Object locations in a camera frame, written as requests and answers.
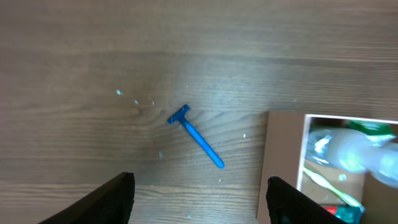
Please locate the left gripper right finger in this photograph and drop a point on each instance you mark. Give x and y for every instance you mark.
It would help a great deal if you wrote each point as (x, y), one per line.
(287, 205)

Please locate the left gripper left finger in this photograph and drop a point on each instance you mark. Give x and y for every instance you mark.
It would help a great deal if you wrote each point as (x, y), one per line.
(111, 203)

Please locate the green white toothbrush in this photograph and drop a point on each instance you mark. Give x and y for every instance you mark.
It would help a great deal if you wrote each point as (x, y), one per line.
(321, 181)

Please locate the dark foam soap pump bottle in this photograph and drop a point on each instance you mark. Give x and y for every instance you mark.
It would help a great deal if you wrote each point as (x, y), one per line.
(353, 151)

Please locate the blue disposable razor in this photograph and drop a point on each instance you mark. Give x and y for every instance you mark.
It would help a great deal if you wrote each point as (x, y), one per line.
(179, 116)

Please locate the Colgate toothpaste tube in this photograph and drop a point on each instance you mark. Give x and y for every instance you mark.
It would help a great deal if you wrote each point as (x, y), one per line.
(348, 214)

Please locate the white green soap bar pack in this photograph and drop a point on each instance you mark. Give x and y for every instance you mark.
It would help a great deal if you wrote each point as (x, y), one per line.
(371, 128)

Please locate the pink cardboard box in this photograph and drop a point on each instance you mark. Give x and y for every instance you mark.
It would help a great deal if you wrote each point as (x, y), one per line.
(284, 157)

